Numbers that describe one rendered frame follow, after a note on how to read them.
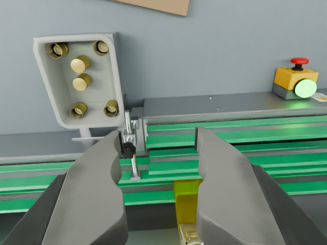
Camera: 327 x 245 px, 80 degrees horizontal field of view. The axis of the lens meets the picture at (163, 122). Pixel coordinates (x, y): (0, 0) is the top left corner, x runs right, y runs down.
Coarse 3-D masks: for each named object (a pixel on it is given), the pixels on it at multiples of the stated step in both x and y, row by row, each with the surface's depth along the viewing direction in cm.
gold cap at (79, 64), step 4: (80, 56) 48; (84, 56) 49; (72, 60) 46; (76, 60) 46; (80, 60) 46; (84, 60) 47; (88, 60) 49; (72, 64) 46; (76, 64) 46; (80, 64) 46; (84, 64) 47; (88, 64) 49; (72, 68) 47; (76, 68) 47; (80, 68) 47; (84, 68) 47; (80, 72) 47
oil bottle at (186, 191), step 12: (180, 180) 46; (192, 180) 46; (180, 192) 43; (192, 192) 43; (180, 204) 40; (192, 204) 40; (180, 216) 38; (192, 216) 38; (180, 228) 36; (192, 228) 36; (180, 240) 37; (192, 240) 35
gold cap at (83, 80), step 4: (80, 76) 49; (84, 76) 50; (88, 76) 51; (76, 80) 48; (80, 80) 48; (84, 80) 48; (88, 80) 50; (76, 84) 49; (80, 84) 49; (84, 84) 49; (88, 84) 50; (76, 88) 49; (80, 88) 49; (84, 88) 49
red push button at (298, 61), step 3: (297, 57) 51; (300, 57) 51; (291, 60) 51; (294, 60) 50; (297, 60) 49; (300, 60) 49; (303, 60) 49; (306, 60) 49; (294, 63) 50; (297, 63) 50; (300, 63) 49; (303, 63) 49; (306, 63) 49; (294, 66) 52; (297, 66) 51; (300, 66) 50
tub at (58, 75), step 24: (72, 48) 49; (48, 72) 45; (72, 72) 52; (96, 72) 52; (72, 96) 55; (96, 96) 55; (120, 96) 48; (72, 120) 53; (96, 120) 53; (120, 120) 51
